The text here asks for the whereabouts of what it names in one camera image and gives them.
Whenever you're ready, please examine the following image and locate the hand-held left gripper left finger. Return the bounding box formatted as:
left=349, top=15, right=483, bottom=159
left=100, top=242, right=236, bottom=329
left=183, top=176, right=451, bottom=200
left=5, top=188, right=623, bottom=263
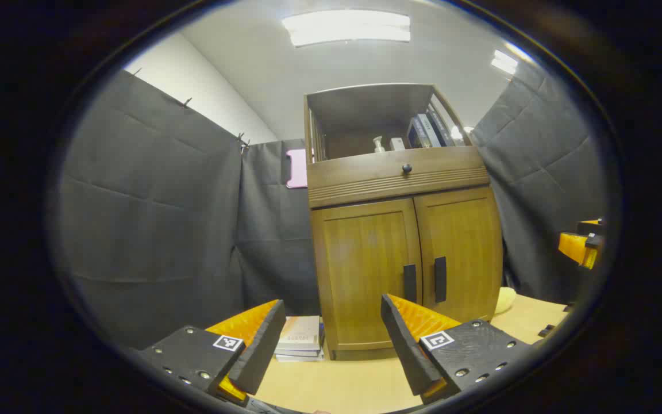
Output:
left=136, top=299, right=287, bottom=406

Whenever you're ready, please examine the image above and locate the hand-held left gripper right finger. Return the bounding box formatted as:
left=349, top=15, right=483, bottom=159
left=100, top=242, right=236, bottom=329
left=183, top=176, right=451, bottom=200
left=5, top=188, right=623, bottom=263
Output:
left=380, top=294, right=533, bottom=404

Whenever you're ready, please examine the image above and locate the wooden cabinet door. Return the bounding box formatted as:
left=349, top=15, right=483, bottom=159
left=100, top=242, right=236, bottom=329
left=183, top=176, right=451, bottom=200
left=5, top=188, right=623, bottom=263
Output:
left=311, top=198, right=424, bottom=346
left=413, top=185, right=504, bottom=323

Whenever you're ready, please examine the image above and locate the wooden double-door shoe cabinet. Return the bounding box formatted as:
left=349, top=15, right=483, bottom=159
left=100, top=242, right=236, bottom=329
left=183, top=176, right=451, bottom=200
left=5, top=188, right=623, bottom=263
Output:
left=303, top=83, right=504, bottom=361

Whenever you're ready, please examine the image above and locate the beige cover book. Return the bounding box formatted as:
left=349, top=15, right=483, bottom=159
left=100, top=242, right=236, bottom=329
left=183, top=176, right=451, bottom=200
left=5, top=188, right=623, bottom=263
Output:
left=278, top=315, right=323, bottom=352

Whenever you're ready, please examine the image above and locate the pale yellow object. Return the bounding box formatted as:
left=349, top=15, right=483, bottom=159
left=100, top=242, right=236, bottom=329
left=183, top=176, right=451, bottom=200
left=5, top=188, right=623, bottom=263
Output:
left=495, top=287, right=517, bottom=315

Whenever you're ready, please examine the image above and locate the black backdrop cloth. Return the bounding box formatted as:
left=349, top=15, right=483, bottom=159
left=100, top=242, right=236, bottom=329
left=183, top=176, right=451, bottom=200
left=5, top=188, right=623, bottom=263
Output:
left=58, top=60, right=605, bottom=348

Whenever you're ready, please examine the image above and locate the small ceiling light panel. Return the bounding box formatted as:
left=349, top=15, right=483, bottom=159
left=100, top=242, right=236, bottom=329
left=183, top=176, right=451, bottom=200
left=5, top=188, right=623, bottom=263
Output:
left=491, top=49, right=519, bottom=75

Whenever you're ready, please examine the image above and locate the large ceiling light panel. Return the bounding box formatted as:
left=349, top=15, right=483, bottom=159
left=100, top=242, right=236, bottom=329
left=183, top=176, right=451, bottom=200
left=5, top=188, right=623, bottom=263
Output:
left=282, top=10, right=411, bottom=48

